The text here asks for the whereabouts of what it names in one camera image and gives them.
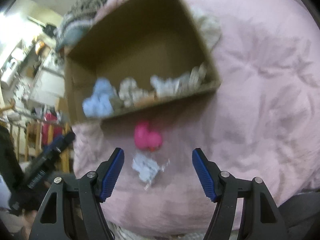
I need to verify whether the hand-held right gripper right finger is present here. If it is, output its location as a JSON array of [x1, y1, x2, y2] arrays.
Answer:
[[192, 148, 292, 240]]

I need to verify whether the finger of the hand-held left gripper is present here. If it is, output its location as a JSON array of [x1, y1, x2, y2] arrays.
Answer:
[[44, 132, 76, 157]]

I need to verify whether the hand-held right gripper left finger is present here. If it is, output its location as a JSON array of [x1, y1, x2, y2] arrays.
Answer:
[[29, 147, 125, 240]]

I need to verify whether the clear plastic packet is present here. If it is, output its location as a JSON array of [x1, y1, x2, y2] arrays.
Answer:
[[131, 152, 171, 190]]

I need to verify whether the pink rubber duck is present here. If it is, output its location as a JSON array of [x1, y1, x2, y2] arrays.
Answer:
[[134, 121, 164, 153]]

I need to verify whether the light blue plush heart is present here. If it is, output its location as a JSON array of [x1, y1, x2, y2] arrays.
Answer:
[[82, 78, 117, 118]]

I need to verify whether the beige lace scrunchie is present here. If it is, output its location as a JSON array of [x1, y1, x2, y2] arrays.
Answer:
[[117, 78, 151, 108]]

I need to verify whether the brown cardboard box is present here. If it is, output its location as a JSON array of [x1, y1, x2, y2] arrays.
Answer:
[[64, 0, 222, 125]]

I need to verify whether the red bag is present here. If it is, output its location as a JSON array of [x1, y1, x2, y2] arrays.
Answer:
[[41, 112, 63, 146]]

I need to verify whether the yellow wooden rack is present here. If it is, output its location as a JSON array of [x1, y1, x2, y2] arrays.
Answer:
[[0, 105, 71, 173]]

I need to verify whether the white washing machine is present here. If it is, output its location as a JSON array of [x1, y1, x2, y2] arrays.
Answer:
[[27, 65, 65, 103]]

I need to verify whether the pink blanket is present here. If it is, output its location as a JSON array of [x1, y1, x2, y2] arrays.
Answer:
[[71, 0, 320, 238]]

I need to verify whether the grey cloth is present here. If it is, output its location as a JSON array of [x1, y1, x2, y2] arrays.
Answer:
[[276, 192, 320, 240]]

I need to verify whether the grey blue fleece blanket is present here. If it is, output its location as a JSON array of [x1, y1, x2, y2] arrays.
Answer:
[[55, 24, 88, 52]]

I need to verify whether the patterned knit blanket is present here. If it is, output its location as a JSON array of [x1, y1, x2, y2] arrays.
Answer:
[[54, 0, 118, 40]]

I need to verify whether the white crumpled cloth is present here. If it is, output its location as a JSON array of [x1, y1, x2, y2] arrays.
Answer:
[[192, 7, 222, 48]]

